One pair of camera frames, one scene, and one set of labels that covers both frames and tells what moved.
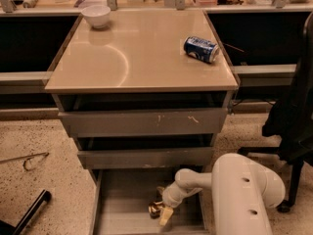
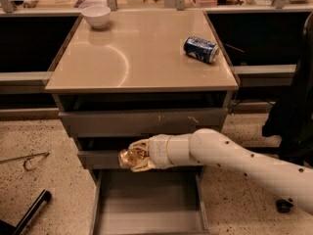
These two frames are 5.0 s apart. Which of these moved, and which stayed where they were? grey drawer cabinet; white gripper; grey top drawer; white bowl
Moved: white gripper
Stayed: grey top drawer; grey drawer cabinet; white bowl
